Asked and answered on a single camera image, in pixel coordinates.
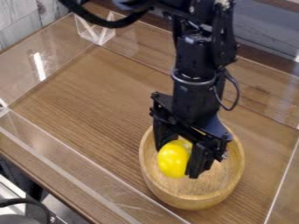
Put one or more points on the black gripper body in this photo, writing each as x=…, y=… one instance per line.
x=193, y=106

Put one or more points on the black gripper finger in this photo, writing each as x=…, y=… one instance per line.
x=163, y=132
x=201, y=160

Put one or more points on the yellow lemon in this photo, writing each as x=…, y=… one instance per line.
x=173, y=158

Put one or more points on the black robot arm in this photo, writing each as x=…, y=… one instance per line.
x=205, y=50

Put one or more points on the brown wooden bowl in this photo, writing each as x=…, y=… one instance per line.
x=186, y=193

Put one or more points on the clear acrylic corner bracket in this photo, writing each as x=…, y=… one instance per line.
x=94, y=33

